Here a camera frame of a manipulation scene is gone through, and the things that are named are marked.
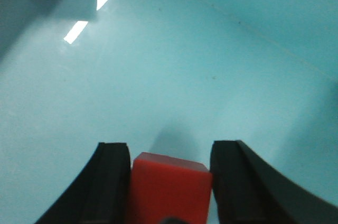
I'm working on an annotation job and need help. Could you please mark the red cube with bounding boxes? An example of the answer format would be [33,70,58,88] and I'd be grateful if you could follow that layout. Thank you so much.
[125,152,213,223]

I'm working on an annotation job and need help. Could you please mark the light cyan plastic tub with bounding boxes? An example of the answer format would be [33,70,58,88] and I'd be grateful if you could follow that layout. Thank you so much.
[1,0,337,223]

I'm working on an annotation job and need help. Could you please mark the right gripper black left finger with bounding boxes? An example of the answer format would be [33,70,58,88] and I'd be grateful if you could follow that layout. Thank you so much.
[37,143,131,223]

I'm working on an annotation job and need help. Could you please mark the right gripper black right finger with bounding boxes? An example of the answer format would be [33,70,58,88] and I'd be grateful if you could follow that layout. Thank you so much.
[210,140,337,223]

